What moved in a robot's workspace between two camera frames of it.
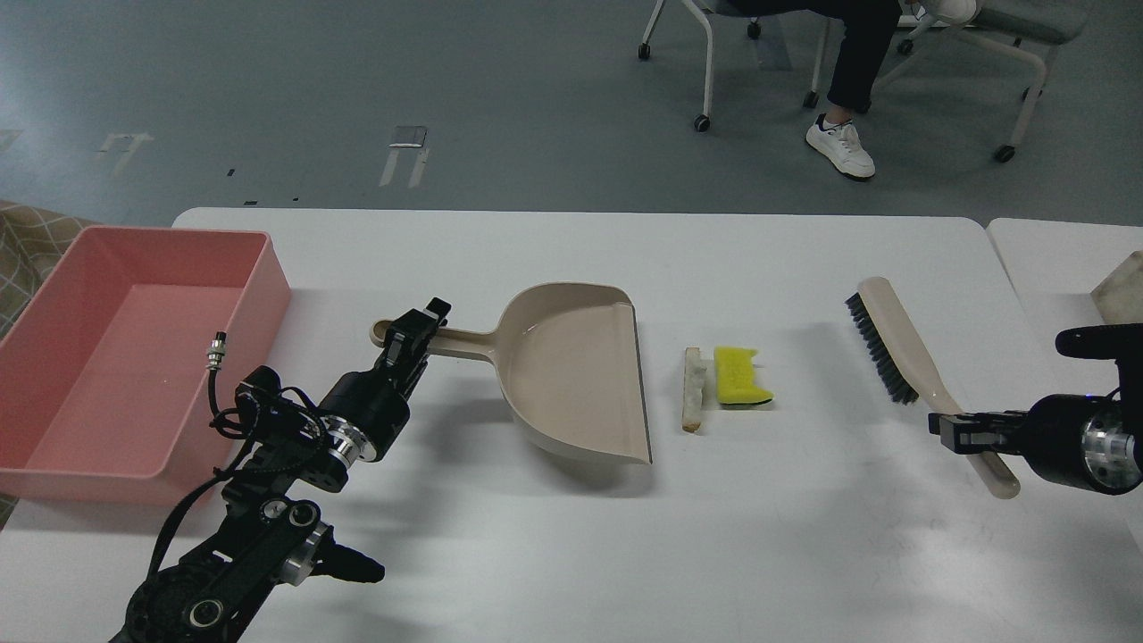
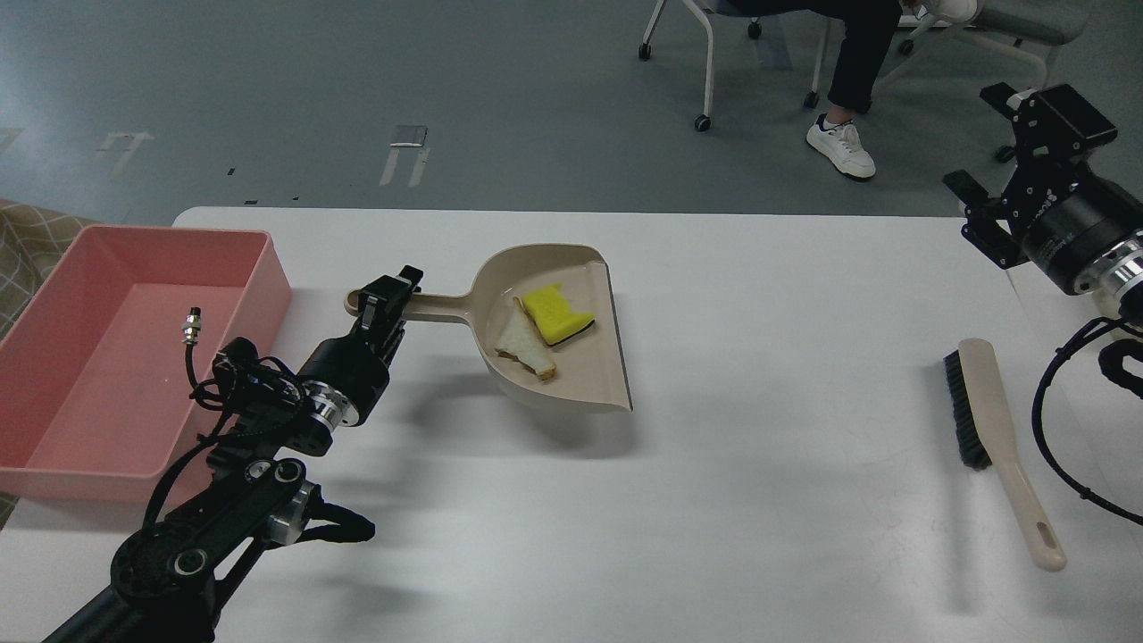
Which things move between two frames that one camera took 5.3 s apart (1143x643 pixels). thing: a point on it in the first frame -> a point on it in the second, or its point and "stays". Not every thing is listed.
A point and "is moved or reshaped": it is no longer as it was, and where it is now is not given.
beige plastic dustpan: (570, 356) is moved or reshaped
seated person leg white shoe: (868, 29) stays
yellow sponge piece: (734, 377) -> (553, 315)
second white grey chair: (1032, 29) stays
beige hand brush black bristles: (913, 373) -> (983, 438)
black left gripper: (367, 401) -> (358, 363)
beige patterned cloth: (31, 242) stays
